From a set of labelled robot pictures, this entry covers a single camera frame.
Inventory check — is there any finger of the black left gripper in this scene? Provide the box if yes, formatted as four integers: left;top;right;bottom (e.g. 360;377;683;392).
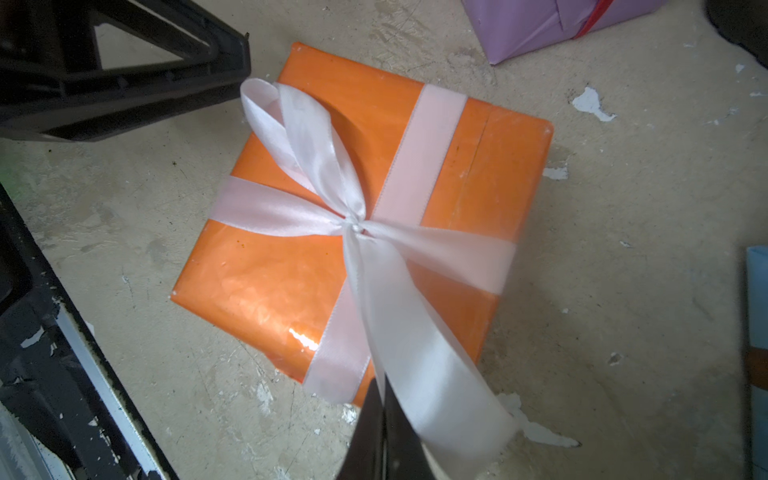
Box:
1;1;251;142

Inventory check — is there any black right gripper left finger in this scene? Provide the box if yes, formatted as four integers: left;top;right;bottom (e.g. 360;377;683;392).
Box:
336;380;384;480

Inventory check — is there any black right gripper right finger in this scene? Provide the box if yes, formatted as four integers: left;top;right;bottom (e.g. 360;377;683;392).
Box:
383;380;435;480

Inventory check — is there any white satin ribbon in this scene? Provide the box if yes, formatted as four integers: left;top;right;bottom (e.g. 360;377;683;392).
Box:
211;79;518;479

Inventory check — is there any orange gift box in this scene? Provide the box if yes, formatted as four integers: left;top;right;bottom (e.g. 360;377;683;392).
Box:
171;43;554;381

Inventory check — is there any brown ribbon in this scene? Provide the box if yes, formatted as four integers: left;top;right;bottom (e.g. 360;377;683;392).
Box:
745;346;768;391

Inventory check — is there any light blue gift box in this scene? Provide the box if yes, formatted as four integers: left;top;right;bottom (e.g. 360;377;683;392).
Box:
746;246;768;479

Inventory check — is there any purple gift box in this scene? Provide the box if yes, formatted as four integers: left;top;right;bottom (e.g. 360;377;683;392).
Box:
462;0;665;65

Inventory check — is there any red satin ribbon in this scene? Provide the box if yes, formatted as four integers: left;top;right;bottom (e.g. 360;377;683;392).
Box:
573;0;614;39

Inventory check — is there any black hard case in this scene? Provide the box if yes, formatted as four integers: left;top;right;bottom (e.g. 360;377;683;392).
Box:
705;0;767;67

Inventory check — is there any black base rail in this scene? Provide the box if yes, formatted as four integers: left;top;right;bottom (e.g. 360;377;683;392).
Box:
1;192;178;479

